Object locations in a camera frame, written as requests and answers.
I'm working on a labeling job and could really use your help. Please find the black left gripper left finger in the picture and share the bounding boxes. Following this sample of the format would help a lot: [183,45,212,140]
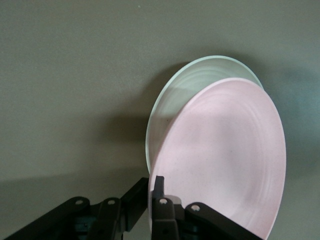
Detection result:
[4,176,151,240]

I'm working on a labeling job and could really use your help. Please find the beige plate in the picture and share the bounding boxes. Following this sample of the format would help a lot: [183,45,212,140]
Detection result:
[145,55,265,176]

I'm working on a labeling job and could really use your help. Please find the pink plate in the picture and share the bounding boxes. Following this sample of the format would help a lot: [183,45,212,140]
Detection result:
[147,77,287,240]

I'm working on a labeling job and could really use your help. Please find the brown table cover sheet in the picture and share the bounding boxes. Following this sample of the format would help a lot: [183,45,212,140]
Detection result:
[0,0,320,240]

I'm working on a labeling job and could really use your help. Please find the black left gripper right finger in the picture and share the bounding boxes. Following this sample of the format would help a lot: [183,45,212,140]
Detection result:
[150,175,261,240]

